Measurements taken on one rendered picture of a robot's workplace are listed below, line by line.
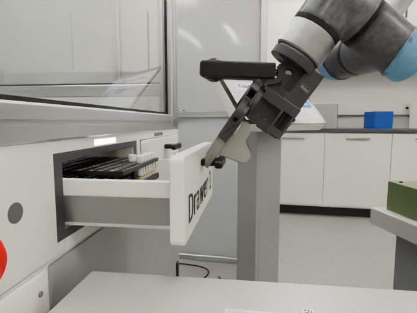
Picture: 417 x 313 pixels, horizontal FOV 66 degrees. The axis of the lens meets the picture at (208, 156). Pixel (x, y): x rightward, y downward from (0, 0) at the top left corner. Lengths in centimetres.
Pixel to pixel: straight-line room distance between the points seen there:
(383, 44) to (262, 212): 104
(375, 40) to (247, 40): 170
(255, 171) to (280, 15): 275
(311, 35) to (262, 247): 114
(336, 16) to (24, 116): 41
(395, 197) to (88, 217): 67
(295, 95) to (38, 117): 34
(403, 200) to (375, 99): 346
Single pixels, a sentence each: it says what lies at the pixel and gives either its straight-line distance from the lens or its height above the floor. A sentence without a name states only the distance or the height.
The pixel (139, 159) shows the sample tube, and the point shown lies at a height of 91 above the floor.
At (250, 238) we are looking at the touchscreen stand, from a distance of 148.
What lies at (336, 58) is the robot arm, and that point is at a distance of 63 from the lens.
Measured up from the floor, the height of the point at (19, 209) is 88.
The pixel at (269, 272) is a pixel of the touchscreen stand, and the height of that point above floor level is 29.
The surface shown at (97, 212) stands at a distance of 44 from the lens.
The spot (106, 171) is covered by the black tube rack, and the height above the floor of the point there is 90.
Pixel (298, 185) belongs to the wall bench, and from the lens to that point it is 347.
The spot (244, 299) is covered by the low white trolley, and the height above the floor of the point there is 76.
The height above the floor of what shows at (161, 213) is 85.
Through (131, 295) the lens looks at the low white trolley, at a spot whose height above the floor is 76.
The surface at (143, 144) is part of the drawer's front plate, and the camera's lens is 72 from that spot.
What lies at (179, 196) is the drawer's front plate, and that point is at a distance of 39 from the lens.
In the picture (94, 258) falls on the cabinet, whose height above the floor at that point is 76.
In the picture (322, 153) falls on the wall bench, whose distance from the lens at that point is 344.
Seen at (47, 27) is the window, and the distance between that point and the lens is 48.
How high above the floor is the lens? 97
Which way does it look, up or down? 6 degrees down
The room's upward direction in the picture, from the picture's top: straight up
